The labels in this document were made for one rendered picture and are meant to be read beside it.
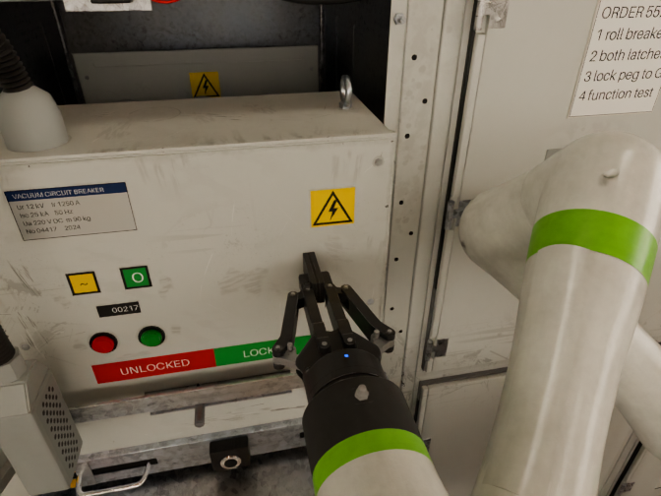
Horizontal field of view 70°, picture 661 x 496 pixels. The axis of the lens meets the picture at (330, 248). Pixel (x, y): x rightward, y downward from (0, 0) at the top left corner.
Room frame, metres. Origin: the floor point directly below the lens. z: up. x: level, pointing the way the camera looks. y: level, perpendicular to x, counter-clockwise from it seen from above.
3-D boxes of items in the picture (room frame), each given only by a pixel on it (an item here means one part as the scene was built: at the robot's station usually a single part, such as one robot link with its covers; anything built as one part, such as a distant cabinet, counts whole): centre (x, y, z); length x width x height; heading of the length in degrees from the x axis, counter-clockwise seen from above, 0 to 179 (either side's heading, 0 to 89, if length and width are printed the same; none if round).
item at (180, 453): (0.49, 0.17, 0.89); 0.54 x 0.05 x 0.06; 102
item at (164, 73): (1.22, 0.32, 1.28); 0.58 x 0.02 x 0.19; 102
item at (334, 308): (0.39, -0.01, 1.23); 0.11 x 0.01 x 0.04; 10
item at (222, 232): (0.48, 0.16, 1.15); 0.48 x 0.01 x 0.48; 102
